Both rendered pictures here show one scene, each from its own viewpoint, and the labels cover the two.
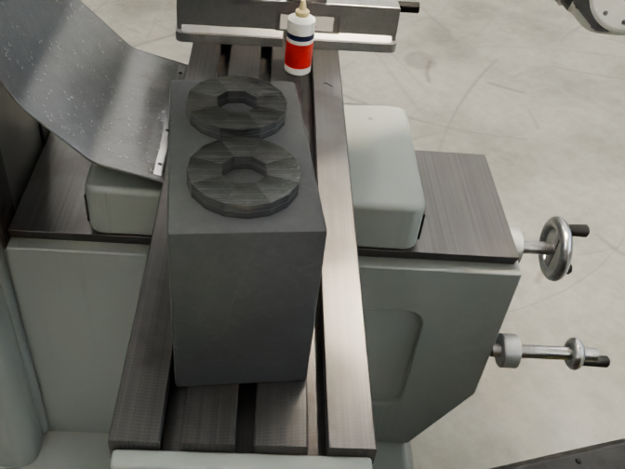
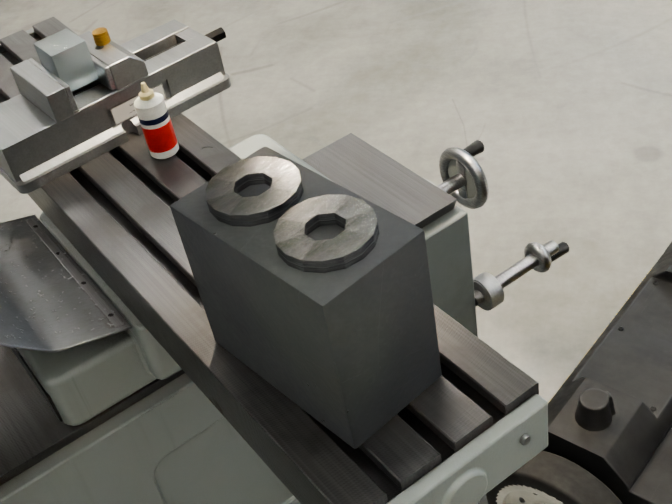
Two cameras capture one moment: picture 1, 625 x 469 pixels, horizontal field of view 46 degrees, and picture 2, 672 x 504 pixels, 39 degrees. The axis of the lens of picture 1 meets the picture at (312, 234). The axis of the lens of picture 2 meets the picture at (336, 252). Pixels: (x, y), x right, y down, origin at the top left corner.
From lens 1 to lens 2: 0.37 m
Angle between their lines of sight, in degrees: 17
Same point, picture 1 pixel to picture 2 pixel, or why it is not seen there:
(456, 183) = (351, 172)
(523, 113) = (288, 84)
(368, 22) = (194, 71)
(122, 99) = (14, 282)
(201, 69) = (78, 204)
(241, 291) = (381, 323)
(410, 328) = not seen: hidden behind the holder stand
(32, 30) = not seen: outside the picture
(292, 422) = (463, 408)
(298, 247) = (410, 257)
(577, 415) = (549, 324)
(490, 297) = (452, 250)
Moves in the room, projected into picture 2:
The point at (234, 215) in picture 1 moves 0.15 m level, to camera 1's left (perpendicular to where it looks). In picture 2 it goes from (353, 262) to (190, 344)
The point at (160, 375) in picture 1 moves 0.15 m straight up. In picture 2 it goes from (333, 451) to (305, 339)
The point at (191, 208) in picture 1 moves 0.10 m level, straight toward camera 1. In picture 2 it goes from (315, 279) to (402, 334)
